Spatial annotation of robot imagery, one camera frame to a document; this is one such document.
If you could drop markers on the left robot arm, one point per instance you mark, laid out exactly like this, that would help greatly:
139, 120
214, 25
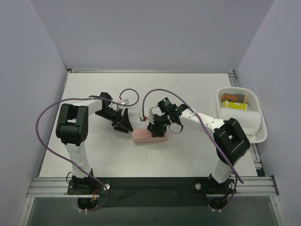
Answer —
72, 130

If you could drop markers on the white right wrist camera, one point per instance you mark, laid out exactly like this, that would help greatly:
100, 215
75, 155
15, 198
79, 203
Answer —
146, 115

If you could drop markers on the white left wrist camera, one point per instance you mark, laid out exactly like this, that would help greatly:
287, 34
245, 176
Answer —
124, 102

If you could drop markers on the rolled yellow towel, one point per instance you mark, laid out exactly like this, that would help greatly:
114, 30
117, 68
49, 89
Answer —
235, 105

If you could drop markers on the pink towel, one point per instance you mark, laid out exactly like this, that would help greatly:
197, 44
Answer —
141, 135

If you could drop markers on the white towel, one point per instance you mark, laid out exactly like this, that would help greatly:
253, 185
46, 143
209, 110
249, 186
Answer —
250, 121

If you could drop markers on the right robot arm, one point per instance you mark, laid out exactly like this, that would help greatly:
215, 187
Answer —
227, 136

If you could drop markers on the white perforated plastic basket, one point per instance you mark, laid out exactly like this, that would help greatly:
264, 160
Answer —
242, 113

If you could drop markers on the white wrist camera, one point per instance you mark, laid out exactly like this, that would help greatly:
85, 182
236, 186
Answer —
146, 115
124, 102

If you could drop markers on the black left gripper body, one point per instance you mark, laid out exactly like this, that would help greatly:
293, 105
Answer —
121, 120

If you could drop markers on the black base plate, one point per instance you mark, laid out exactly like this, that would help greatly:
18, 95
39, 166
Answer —
165, 198

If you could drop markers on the aluminium front rail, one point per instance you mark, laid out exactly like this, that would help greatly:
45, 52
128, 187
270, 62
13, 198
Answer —
59, 187

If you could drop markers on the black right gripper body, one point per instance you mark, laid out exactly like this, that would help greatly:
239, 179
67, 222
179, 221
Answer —
155, 127

